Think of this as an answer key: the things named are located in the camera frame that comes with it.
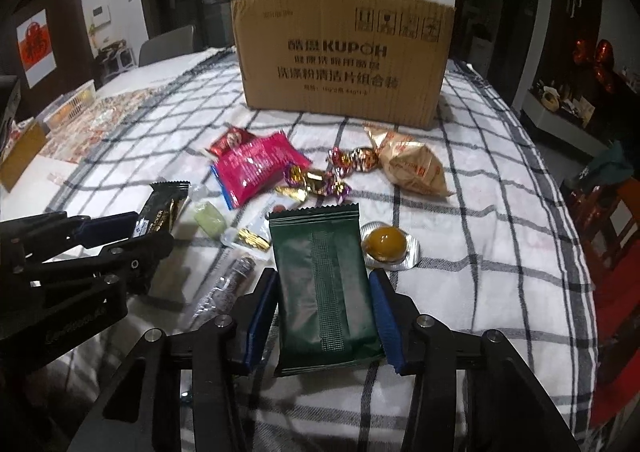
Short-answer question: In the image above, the clear plastic food container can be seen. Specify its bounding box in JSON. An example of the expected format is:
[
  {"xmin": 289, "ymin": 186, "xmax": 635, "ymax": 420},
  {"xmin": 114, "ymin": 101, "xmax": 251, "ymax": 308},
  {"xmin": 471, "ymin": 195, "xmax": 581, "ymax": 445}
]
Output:
[{"xmin": 40, "ymin": 79, "xmax": 96, "ymax": 130}]

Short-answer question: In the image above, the blue gold foil candy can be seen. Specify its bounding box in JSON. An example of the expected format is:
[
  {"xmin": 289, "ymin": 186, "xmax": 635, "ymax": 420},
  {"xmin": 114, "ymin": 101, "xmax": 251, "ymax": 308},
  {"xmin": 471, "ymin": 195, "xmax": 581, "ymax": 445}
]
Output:
[{"xmin": 274, "ymin": 163, "xmax": 352, "ymax": 204}]

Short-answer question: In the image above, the tan bread packet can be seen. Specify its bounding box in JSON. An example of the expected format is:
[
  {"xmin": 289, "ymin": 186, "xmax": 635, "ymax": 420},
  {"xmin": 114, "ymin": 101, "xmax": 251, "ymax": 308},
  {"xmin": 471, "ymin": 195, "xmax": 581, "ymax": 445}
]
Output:
[{"xmin": 363, "ymin": 124, "xmax": 452, "ymax": 198}]

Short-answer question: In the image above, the green jelly candy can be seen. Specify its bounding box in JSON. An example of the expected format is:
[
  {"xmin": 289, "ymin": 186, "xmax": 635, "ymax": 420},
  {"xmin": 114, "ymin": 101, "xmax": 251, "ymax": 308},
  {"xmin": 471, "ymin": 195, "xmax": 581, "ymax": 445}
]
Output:
[{"xmin": 193, "ymin": 200, "xmax": 227, "ymax": 240}]

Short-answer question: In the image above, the green cloth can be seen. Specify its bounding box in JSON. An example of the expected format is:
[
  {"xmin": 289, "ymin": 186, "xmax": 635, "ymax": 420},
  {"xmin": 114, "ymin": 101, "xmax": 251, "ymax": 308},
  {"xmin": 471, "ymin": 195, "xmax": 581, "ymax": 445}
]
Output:
[{"xmin": 579, "ymin": 140, "xmax": 634, "ymax": 191}]

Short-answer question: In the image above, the red stool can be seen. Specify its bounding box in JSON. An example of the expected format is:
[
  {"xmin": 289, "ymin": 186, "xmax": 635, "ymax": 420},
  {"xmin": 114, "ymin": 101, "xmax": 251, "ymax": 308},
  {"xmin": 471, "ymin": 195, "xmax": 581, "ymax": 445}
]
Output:
[{"xmin": 568, "ymin": 178, "xmax": 639, "ymax": 428}]

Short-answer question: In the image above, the red poster on door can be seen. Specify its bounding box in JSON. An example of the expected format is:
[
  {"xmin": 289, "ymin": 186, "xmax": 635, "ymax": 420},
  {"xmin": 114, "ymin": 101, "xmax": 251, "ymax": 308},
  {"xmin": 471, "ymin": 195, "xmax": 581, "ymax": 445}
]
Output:
[{"xmin": 16, "ymin": 9, "xmax": 56, "ymax": 89}]

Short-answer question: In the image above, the small brown box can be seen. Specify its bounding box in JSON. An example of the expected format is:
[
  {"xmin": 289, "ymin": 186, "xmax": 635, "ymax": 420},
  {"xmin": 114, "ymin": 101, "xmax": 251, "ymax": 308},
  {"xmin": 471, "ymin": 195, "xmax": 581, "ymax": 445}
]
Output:
[{"xmin": 1, "ymin": 122, "xmax": 47, "ymax": 191}]

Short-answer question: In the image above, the red gold foil candy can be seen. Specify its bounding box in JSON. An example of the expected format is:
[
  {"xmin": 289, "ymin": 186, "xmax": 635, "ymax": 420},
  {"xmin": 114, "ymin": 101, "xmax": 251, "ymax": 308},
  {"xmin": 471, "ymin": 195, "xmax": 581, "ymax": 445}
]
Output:
[{"xmin": 326, "ymin": 146, "xmax": 378, "ymax": 178}]

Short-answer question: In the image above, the yellow jelly cup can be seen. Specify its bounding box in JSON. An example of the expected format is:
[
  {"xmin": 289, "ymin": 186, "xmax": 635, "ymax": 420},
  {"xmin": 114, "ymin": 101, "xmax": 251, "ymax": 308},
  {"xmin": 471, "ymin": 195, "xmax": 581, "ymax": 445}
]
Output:
[{"xmin": 360, "ymin": 221, "xmax": 421, "ymax": 271}]

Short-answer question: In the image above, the white low cabinet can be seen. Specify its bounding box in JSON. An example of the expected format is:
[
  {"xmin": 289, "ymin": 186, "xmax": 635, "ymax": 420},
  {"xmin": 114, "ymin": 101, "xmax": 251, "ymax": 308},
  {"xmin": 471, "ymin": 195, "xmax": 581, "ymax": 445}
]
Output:
[{"xmin": 522, "ymin": 91, "xmax": 608, "ymax": 157}]

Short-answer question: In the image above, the red candy packet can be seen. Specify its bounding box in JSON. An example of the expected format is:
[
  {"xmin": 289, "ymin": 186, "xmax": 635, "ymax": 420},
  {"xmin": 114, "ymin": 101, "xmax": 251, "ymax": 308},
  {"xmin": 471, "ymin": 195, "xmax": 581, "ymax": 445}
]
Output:
[{"xmin": 207, "ymin": 127, "xmax": 255, "ymax": 158}]

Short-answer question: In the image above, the dark green snack packet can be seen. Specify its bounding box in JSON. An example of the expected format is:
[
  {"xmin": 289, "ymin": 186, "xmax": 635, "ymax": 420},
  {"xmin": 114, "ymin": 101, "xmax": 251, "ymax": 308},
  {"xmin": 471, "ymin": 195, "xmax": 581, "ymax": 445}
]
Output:
[{"xmin": 269, "ymin": 204, "xmax": 383, "ymax": 377}]

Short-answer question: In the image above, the black chocolate bar wrapper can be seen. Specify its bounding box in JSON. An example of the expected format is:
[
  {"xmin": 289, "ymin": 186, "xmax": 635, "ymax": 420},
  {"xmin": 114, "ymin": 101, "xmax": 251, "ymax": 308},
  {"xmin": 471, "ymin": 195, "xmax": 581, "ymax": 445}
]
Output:
[{"xmin": 131, "ymin": 181, "xmax": 190, "ymax": 238}]

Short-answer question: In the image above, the red balloon decoration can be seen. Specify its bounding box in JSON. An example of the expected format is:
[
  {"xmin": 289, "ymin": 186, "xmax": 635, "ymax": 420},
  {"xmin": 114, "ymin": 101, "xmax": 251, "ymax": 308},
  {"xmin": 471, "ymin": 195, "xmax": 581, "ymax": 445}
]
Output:
[{"xmin": 573, "ymin": 38, "xmax": 615, "ymax": 94}]

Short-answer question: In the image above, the plaid table cloth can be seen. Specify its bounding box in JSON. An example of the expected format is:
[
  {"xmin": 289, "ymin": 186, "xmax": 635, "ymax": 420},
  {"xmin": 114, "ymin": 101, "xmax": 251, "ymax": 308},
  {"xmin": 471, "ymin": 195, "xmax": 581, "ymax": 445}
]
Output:
[{"xmin": 50, "ymin": 56, "xmax": 598, "ymax": 451}]

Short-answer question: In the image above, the grey dining chair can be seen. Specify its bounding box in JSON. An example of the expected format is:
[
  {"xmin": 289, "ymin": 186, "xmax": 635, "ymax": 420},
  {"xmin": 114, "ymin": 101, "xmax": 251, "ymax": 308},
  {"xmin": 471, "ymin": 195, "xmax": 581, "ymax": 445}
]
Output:
[{"xmin": 139, "ymin": 25, "xmax": 195, "ymax": 66}]

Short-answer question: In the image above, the pink snack packet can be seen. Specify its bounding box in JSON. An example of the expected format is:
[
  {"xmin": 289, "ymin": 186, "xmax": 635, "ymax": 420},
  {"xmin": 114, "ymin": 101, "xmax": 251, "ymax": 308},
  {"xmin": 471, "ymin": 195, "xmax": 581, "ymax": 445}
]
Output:
[{"xmin": 212, "ymin": 131, "xmax": 311, "ymax": 210}]

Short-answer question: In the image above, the small gold wrapped candy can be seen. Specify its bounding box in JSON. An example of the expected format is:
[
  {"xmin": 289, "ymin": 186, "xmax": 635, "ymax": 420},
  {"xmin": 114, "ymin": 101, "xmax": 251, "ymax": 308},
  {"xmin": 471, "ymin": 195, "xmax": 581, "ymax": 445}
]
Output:
[{"xmin": 220, "ymin": 227, "xmax": 271, "ymax": 252}]

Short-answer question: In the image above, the brown cardboard box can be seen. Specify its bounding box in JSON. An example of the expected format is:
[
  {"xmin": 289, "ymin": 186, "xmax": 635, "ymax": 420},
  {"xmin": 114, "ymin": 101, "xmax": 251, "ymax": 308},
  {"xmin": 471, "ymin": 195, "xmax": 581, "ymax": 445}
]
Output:
[{"xmin": 231, "ymin": 0, "xmax": 454, "ymax": 128}]

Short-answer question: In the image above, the patterned floral table mat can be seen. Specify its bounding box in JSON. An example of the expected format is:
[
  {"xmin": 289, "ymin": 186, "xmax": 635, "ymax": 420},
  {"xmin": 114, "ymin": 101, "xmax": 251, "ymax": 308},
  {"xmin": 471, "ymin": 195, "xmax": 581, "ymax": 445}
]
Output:
[{"xmin": 40, "ymin": 88, "xmax": 156, "ymax": 164}]

